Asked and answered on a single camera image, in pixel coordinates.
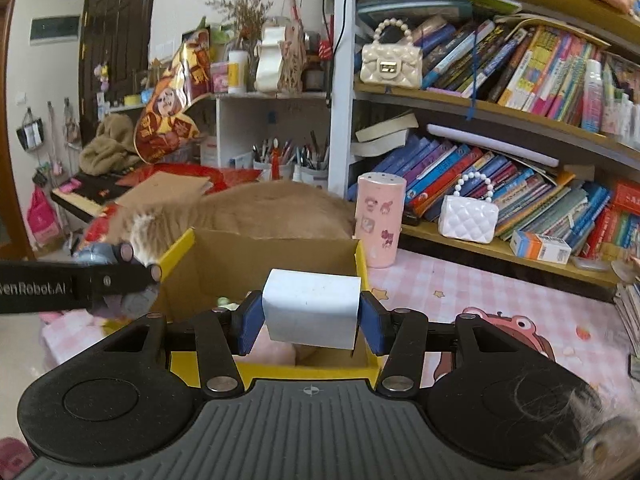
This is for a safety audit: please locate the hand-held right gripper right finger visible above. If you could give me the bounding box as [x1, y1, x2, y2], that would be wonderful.
[359, 291, 547, 395]

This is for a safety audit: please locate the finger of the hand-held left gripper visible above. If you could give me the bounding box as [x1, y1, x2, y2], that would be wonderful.
[72, 242, 165, 308]

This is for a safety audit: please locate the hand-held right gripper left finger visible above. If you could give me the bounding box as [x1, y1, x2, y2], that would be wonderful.
[94, 290, 264, 395]

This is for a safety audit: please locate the large pink plush toy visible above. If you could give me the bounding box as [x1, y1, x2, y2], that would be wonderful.
[249, 332, 298, 367]

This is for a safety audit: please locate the yellow cardboard box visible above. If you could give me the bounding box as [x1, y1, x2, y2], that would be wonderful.
[102, 227, 389, 387]

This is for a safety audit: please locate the white charger adapter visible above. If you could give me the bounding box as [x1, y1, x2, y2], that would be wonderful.
[261, 268, 362, 352]

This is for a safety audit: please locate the pink plastic bag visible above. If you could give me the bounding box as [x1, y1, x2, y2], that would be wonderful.
[26, 185, 62, 247]

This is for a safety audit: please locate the brown cardboard sheet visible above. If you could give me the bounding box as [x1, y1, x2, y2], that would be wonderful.
[114, 170, 217, 211]

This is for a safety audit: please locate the pink cartoon tumbler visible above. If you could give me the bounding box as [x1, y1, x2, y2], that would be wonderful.
[353, 171, 405, 269]

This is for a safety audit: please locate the orange cat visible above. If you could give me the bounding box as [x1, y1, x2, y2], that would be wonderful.
[111, 181, 358, 267]

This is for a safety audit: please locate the pink checked cartoon desk mat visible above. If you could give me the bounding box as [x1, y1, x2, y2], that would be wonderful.
[40, 247, 640, 396]

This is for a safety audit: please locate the brown plush blanket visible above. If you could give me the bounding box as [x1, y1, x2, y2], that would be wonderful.
[79, 112, 144, 177]

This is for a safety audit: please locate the black hanging tote bag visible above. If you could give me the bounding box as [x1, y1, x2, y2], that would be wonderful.
[15, 106, 47, 152]

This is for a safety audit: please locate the white pen holder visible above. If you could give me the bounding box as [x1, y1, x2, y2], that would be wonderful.
[294, 131, 332, 192]
[250, 137, 297, 182]

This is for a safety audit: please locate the red and gold foil decoration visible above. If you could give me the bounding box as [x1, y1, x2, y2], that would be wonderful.
[134, 27, 212, 164]

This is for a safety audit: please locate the orange and white medicine box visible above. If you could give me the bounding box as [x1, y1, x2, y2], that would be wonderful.
[509, 230, 573, 265]

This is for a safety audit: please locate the row of leaning books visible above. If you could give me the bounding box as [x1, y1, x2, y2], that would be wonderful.
[372, 132, 640, 262]

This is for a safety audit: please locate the white side shelf unit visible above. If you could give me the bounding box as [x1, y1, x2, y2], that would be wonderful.
[107, 90, 332, 186]

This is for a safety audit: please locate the white rolled paper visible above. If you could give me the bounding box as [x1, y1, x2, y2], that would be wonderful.
[426, 123, 559, 167]

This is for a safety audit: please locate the white and wooden bookshelf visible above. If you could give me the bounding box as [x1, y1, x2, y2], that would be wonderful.
[327, 0, 640, 303]

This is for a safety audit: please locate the white plastic bottle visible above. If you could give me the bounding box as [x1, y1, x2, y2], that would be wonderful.
[227, 50, 249, 95]

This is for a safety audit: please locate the dark brown door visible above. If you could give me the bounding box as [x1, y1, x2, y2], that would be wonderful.
[79, 0, 161, 147]

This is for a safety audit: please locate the grey fuzzy fabric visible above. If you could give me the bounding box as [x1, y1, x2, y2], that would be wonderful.
[565, 390, 640, 476]

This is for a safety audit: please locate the stack of paper booklets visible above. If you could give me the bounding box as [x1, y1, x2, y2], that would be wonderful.
[612, 280, 640, 357]

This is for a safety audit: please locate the wooden carved figure ornament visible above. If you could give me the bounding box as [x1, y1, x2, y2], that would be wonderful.
[254, 17, 307, 94]

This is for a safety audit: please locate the dried flower bunch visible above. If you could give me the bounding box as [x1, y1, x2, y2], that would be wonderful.
[206, 0, 274, 52]

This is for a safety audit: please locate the row of colourful upright books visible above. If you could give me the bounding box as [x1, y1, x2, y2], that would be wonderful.
[421, 12, 640, 137]

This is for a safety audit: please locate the white quilted pearl-handle purse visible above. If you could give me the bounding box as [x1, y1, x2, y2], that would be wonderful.
[438, 171, 500, 246]

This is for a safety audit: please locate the cream quilted pearl-handle purse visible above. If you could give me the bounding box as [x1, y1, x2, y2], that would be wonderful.
[359, 18, 424, 90]

